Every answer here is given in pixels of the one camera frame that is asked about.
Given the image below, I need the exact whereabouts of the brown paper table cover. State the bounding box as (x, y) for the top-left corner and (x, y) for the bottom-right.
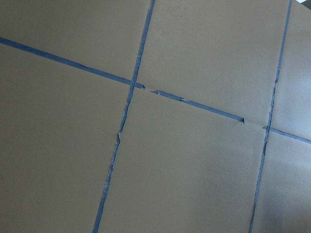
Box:
(0, 0), (311, 233)

